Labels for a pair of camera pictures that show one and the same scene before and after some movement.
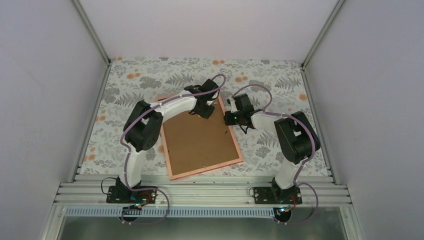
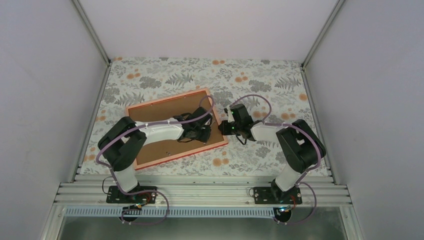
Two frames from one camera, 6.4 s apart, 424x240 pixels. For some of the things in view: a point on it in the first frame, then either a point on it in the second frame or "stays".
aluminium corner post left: (91, 30) stays
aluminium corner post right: (339, 6) stays
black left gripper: (206, 114) to (204, 138)
